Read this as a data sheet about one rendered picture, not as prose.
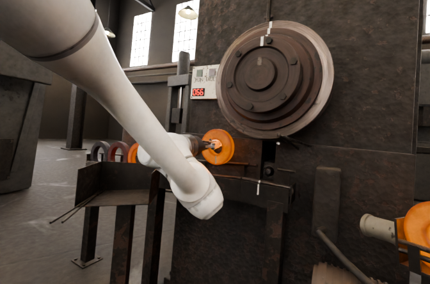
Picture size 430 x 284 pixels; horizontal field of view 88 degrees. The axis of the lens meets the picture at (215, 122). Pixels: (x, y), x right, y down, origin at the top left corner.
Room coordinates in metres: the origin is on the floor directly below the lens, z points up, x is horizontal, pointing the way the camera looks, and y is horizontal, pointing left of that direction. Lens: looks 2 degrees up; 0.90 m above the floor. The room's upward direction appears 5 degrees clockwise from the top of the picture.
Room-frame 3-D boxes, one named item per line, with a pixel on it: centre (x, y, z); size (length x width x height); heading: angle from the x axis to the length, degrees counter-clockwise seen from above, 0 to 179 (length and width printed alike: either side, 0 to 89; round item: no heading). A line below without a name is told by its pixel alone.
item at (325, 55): (0.90, -0.21, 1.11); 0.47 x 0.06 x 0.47; 60
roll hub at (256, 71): (0.82, -0.16, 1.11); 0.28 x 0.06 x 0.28; 60
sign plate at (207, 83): (1.17, 0.03, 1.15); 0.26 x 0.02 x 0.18; 60
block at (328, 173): (0.79, -0.42, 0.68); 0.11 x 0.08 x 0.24; 150
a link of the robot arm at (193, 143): (0.78, 0.10, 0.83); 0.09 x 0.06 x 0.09; 60
